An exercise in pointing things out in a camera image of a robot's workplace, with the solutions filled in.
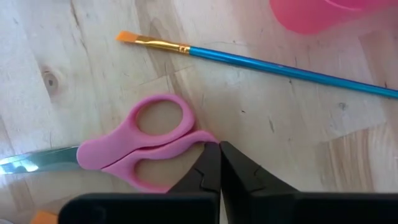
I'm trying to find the pink handled scissors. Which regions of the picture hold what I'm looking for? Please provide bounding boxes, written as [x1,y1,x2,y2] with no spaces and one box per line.
[0,93,219,194]

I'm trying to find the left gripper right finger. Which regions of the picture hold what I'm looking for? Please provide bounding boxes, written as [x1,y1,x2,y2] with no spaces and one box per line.
[219,140,300,224]

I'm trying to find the pink plastic bin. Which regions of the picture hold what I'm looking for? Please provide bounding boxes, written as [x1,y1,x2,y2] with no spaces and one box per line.
[269,0,398,35]

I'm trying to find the blue handled paint brush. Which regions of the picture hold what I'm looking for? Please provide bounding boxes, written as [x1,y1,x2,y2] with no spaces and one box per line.
[115,30,398,101]

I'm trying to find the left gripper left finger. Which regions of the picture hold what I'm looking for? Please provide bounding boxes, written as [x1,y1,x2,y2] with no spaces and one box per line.
[169,141,222,195]

